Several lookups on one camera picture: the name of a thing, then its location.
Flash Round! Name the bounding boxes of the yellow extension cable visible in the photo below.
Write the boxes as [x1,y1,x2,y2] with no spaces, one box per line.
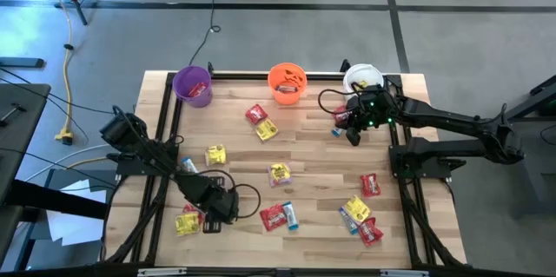
[32,0,76,146]

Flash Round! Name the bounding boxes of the purple plastic bucket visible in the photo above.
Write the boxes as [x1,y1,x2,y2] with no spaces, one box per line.
[172,65,214,109]

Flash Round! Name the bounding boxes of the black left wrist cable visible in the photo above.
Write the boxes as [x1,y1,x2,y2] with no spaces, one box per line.
[216,168,262,221]

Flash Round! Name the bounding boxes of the dark metal table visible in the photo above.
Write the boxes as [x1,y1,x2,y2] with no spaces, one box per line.
[503,75,556,208]

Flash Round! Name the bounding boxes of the orange pumpkin bucket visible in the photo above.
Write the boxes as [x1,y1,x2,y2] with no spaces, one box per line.
[267,62,308,106]

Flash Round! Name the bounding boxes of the silver metal bracket plate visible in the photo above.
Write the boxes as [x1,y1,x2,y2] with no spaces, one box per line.
[136,267,189,277]
[380,269,430,277]

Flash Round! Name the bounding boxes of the black flat bar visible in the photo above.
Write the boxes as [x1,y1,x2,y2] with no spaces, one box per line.
[0,56,46,69]

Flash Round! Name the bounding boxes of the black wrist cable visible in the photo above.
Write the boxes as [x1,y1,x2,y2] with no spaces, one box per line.
[216,168,262,221]
[317,89,351,116]

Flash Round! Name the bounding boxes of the black aluminium table frame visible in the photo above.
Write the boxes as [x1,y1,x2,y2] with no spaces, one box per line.
[102,70,468,277]

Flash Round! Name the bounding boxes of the dark grey side table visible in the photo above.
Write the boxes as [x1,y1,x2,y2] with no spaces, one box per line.
[0,82,52,269]

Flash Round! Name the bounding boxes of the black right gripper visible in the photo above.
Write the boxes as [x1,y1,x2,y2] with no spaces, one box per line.
[346,85,394,148]

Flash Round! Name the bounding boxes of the white paper sheets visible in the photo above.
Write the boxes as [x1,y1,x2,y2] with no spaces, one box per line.
[45,178,109,247]

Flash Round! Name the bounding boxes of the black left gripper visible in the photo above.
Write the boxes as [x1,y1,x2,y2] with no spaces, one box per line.
[189,175,242,234]

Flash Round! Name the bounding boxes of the white floor cable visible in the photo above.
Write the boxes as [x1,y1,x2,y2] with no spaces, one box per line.
[23,142,127,182]

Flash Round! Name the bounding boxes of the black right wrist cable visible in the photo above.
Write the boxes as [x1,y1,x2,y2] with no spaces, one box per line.
[317,89,351,116]

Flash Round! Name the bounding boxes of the thin black floor cable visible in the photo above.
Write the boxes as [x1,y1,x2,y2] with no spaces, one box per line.
[189,0,222,68]

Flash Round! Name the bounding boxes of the red Skittles candy packet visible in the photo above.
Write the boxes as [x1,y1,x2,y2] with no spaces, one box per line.
[259,202,288,233]
[360,173,382,199]
[182,202,206,218]
[245,103,268,126]
[333,106,352,124]
[189,82,209,98]
[357,217,385,247]

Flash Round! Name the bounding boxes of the white plastic bucket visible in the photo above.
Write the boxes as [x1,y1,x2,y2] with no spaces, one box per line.
[342,63,385,96]

